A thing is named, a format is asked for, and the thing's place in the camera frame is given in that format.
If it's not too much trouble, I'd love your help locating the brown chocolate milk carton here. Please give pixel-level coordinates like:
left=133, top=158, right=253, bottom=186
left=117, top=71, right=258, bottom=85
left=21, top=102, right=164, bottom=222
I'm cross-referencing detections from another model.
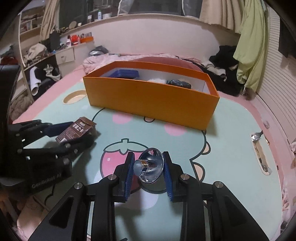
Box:
left=56, top=116, right=96, bottom=144

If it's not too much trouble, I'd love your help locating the blue rectangular case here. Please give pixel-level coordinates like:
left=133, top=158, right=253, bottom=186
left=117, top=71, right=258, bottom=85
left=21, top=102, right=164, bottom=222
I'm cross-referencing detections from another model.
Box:
left=108, top=69, right=139, bottom=79

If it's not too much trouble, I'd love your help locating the white fluffy pompom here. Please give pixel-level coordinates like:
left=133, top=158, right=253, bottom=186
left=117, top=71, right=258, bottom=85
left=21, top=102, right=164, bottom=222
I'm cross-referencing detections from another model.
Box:
left=148, top=78, right=167, bottom=84

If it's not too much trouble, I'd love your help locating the black lace fabric item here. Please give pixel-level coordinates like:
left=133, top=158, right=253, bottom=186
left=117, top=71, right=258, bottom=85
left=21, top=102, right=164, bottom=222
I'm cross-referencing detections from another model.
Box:
left=166, top=80, right=192, bottom=89

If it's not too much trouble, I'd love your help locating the white drawer desk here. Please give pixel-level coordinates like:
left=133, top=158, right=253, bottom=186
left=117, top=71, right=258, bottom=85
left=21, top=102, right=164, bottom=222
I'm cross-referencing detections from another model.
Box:
left=24, top=41, right=95, bottom=77

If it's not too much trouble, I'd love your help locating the pink floral duvet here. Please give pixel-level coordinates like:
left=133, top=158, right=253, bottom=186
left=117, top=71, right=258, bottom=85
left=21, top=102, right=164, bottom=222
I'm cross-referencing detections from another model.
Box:
left=82, top=52, right=186, bottom=75

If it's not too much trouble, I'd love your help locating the orange cardboard box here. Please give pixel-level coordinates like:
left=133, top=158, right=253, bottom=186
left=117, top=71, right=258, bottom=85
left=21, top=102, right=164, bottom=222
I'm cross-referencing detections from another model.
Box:
left=83, top=61, right=220, bottom=130

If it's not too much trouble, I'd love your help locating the grey bundle on bed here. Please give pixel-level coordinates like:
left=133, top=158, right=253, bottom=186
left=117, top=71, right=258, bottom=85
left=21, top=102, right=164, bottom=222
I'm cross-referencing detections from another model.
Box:
left=88, top=46, right=109, bottom=57

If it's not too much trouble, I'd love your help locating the orange storage box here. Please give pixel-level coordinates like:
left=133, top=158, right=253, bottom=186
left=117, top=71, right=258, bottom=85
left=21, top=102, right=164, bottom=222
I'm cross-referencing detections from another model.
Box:
left=80, top=36, right=94, bottom=43

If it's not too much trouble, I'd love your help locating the dark red pillow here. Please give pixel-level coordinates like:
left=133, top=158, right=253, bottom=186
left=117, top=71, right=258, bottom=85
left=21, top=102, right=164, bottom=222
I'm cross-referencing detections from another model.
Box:
left=133, top=56, right=203, bottom=72

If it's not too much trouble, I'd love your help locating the black clothes pile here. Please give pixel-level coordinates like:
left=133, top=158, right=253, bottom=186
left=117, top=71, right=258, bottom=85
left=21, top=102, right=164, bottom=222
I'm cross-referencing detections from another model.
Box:
left=187, top=45, right=243, bottom=96

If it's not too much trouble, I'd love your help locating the light green hanging garment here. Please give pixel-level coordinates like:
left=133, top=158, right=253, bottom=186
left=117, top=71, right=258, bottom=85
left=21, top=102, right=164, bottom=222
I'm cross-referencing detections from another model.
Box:
left=233, top=1, right=268, bottom=92

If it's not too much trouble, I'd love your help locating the black hanging garment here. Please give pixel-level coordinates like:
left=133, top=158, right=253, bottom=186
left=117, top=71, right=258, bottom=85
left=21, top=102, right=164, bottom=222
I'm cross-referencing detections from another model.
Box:
left=278, top=18, right=296, bottom=58

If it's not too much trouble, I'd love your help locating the beige curtain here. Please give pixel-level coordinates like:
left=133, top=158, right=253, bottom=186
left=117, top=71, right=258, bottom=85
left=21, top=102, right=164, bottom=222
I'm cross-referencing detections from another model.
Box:
left=199, top=0, right=244, bottom=33

